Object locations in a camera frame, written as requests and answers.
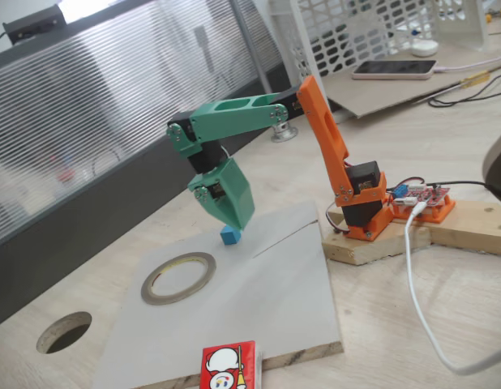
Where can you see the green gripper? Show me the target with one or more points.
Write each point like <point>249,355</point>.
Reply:
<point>233,194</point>

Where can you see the blue cube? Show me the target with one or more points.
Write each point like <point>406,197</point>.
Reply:
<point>229,239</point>

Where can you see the red snowman box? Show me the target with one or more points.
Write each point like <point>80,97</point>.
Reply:
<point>230,364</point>

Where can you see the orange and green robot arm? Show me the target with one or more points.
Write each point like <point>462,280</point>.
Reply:
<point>327,133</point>

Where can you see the black depth camera sensor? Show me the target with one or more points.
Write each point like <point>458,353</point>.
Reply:
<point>31,24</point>

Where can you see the grey board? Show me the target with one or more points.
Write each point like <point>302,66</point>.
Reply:
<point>275,291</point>

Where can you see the silver metal clamp foot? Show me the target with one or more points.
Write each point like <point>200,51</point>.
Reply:
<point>283,133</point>

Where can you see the grey ribbed desk partition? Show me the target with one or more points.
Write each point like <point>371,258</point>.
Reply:
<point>112,121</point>

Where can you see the wooden base block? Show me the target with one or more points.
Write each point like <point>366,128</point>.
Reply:
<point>376,247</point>

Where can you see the brown cardboard sheet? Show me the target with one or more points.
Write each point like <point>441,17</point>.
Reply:
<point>376,97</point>

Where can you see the red circuit board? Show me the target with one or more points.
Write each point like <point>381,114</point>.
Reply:
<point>420,194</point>

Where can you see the orange circuit board holder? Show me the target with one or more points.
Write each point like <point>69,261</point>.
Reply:
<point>441,212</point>

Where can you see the pink smartphone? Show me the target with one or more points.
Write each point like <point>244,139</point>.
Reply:
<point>396,69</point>

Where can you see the thick wooden beam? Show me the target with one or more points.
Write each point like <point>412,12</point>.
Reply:
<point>477,227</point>

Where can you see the white earbud case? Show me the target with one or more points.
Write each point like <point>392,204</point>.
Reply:
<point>424,49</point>

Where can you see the grey rounded object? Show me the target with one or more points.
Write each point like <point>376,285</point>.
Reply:
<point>499,162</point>

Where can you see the white perforated plastic basket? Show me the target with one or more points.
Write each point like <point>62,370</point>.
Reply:
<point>479,32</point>

